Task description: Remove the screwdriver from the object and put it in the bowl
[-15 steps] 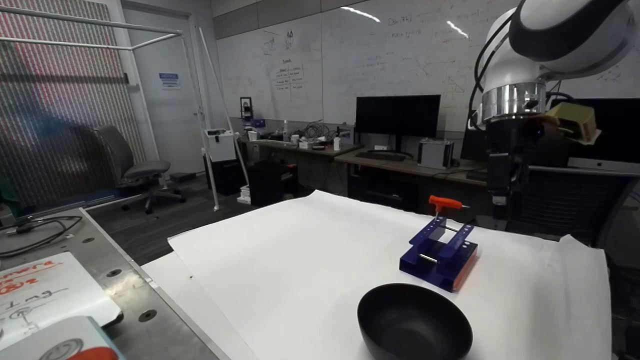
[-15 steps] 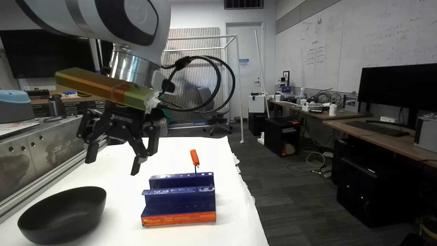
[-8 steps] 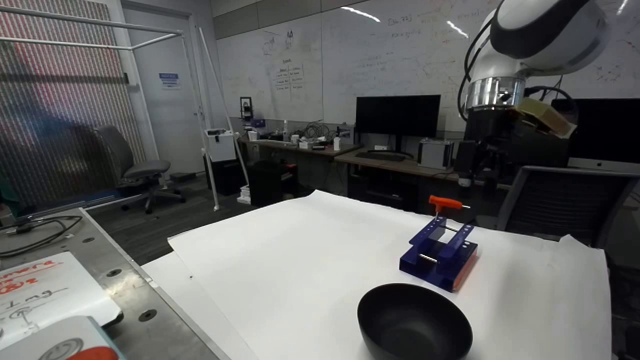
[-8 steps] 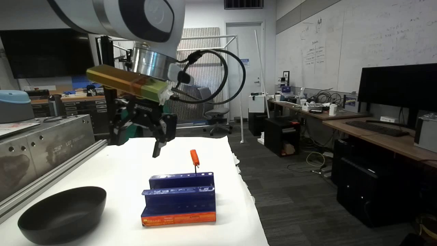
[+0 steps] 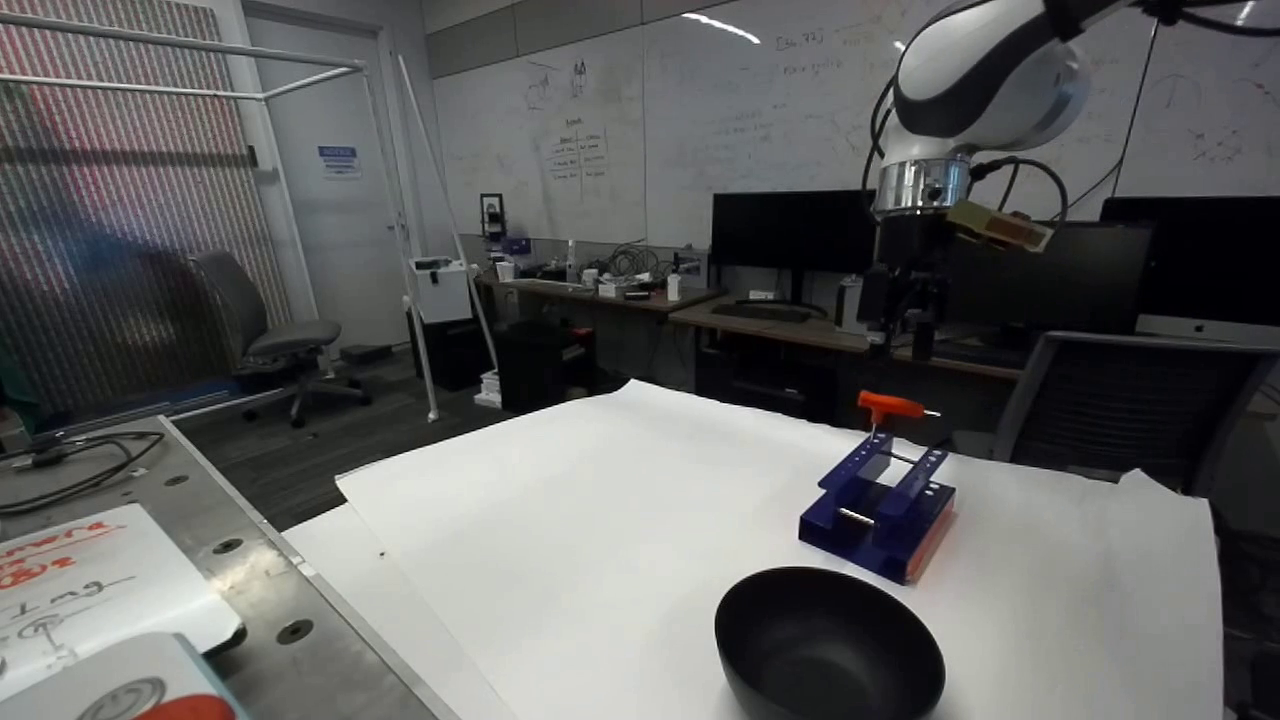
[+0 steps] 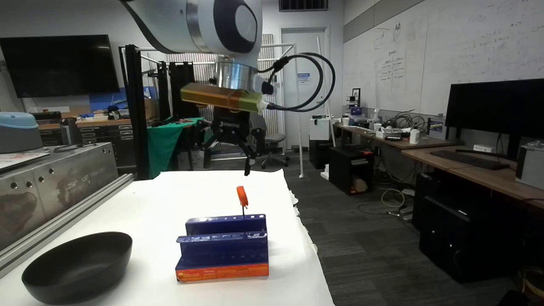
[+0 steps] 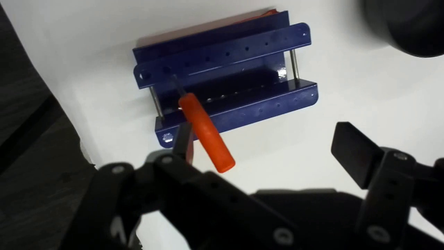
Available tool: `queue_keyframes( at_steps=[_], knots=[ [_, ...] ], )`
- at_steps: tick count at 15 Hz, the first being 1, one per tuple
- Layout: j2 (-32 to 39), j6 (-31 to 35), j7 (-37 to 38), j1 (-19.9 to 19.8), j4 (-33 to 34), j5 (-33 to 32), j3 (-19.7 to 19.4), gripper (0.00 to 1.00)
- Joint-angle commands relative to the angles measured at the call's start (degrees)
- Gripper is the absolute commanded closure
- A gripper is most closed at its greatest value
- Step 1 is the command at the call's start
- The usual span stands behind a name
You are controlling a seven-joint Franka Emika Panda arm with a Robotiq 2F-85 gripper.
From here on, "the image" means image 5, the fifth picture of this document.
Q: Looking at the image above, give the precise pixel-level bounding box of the black bowl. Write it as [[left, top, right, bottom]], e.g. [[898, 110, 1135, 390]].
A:
[[713, 565, 948, 720]]

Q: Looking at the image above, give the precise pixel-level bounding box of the white board with red shape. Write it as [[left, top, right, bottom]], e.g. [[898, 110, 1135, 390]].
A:
[[0, 631, 251, 720]]

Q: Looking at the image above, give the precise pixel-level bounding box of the row of monitors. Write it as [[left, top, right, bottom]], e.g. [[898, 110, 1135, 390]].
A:
[[709, 189, 1280, 338]]

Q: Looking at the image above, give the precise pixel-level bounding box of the dark grey office chair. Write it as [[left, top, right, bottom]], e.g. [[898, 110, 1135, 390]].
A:
[[189, 249, 374, 430]]

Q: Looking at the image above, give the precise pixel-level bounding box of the white box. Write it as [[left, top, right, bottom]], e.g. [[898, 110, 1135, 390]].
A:
[[407, 256, 474, 325]]

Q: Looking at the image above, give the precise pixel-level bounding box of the black cable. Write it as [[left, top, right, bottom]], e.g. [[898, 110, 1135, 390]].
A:
[[0, 429, 167, 519]]

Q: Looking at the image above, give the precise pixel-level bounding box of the whiteboard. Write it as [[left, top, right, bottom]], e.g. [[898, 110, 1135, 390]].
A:
[[431, 0, 1280, 249]]

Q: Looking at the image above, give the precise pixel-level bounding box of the wooden desk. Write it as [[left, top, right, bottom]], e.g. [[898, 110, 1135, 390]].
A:
[[478, 276, 1023, 385]]

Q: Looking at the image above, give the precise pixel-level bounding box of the blue tool holder block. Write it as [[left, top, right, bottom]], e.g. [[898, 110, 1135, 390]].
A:
[[797, 431, 958, 587]]

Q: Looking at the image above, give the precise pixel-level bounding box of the white sheet with red writing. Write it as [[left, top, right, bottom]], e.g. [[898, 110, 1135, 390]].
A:
[[0, 502, 247, 703]]

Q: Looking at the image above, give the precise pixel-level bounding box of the large white paper sheet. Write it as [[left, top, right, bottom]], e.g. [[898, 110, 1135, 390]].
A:
[[334, 377, 1227, 720]]

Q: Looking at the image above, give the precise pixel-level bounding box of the black cabinet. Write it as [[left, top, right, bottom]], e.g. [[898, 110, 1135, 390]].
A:
[[494, 319, 603, 415]]

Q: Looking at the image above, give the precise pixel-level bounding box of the patterned glass partition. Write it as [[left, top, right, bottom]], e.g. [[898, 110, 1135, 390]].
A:
[[0, 0, 293, 425]]

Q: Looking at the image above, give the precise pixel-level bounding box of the grey door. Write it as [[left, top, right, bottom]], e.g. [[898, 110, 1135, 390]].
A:
[[244, 8, 413, 353]]

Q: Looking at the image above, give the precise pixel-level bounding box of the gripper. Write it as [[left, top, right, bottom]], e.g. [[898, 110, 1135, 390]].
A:
[[857, 212, 952, 363]]

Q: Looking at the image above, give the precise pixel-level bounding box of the white pipe frame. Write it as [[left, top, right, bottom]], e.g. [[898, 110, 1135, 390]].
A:
[[0, 10, 503, 424]]

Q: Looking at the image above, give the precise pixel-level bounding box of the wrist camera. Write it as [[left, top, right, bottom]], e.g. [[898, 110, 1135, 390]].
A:
[[944, 198, 1057, 254]]

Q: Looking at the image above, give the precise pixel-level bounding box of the orange T-handle screwdriver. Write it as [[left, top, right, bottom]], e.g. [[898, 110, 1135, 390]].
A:
[[857, 389, 943, 442]]

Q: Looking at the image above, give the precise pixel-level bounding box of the grey mesh-back chair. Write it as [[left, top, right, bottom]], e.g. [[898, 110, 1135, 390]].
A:
[[992, 329, 1280, 499]]

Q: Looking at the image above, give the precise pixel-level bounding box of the black keyboard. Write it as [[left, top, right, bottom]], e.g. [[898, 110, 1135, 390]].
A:
[[711, 300, 828, 325]]

